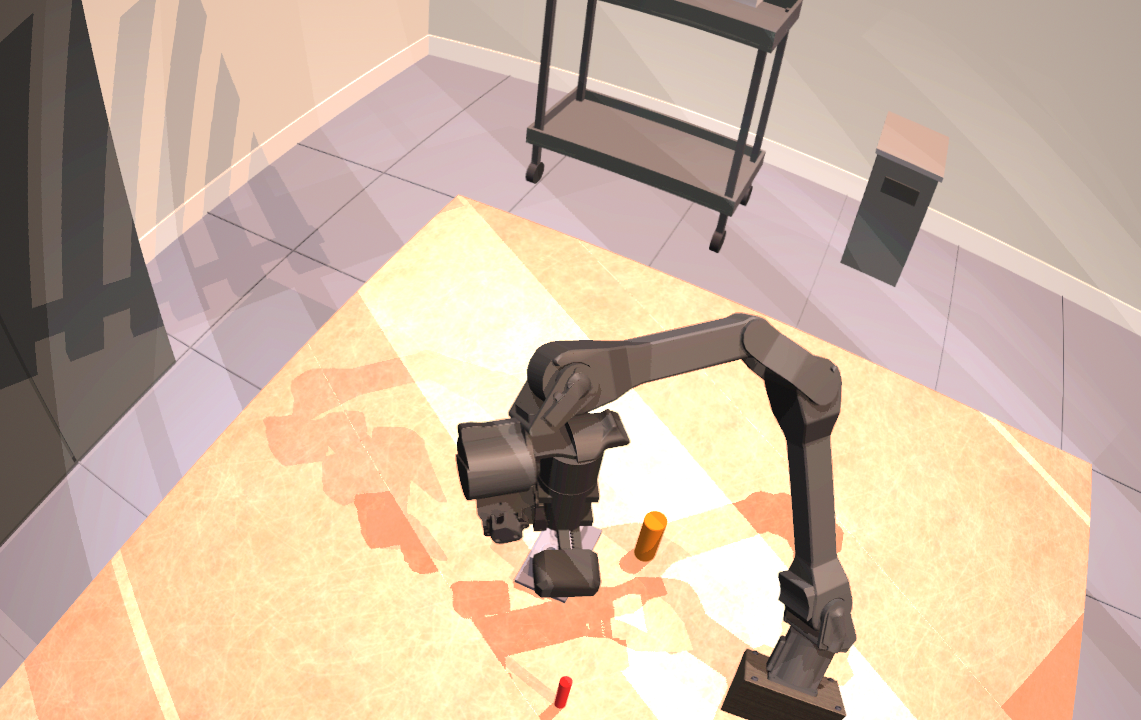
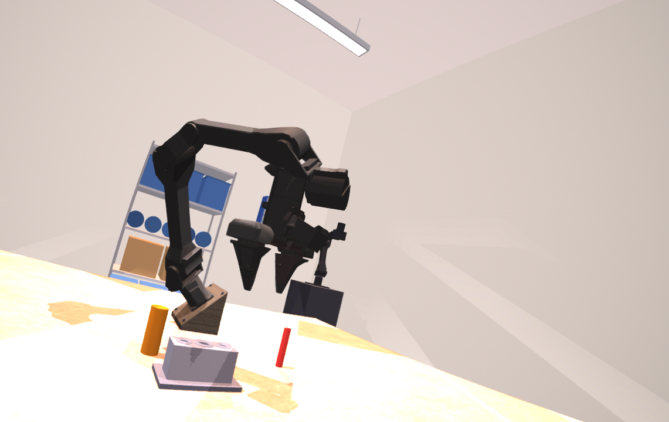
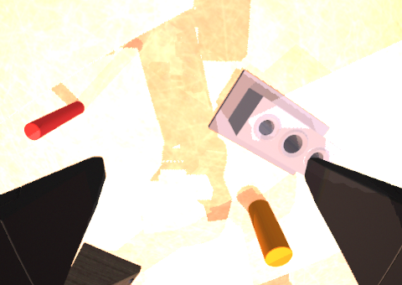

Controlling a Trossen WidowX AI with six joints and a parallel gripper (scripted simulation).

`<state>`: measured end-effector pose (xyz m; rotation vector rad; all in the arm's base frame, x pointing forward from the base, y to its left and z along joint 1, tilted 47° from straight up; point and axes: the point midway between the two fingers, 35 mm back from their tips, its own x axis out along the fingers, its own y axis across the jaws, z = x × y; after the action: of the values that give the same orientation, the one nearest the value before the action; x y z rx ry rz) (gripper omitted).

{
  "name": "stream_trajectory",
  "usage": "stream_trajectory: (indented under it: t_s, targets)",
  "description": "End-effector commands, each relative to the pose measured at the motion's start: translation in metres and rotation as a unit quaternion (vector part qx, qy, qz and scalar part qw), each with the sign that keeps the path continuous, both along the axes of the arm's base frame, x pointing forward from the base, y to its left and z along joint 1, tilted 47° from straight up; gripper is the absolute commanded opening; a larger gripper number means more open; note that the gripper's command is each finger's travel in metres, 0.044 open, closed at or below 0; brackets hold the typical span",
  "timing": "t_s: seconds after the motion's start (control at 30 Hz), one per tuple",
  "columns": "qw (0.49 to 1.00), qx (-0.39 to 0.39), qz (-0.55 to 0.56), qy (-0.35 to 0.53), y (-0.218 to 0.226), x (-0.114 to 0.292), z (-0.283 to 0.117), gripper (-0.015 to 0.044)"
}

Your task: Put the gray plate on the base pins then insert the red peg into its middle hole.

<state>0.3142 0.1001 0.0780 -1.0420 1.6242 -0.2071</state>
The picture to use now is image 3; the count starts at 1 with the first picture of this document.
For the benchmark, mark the red peg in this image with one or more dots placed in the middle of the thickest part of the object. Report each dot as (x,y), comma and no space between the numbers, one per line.
(43,125)

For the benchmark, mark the orange cylinder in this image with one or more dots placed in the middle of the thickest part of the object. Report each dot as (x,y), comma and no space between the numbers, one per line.
(274,245)

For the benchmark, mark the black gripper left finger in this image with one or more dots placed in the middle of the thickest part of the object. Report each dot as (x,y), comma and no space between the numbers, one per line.
(43,222)

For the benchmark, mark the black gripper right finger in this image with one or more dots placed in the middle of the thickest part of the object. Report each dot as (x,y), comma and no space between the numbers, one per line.
(364,215)

